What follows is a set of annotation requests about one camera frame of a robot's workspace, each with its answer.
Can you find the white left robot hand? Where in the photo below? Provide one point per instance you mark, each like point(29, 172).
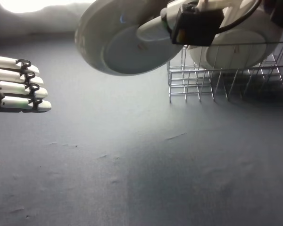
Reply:
point(11, 75)

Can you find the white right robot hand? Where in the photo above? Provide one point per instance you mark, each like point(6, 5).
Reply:
point(153, 30)

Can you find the white ceramic plate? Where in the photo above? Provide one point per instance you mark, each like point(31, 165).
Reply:
point(122, 54)
point(226, 54)

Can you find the white backdrop cloth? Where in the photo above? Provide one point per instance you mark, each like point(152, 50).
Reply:
point(49, 21)

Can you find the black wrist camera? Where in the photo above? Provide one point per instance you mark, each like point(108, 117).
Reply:
point(195, 26)

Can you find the white right camera bracket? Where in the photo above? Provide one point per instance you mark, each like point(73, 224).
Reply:
point(217, 4)

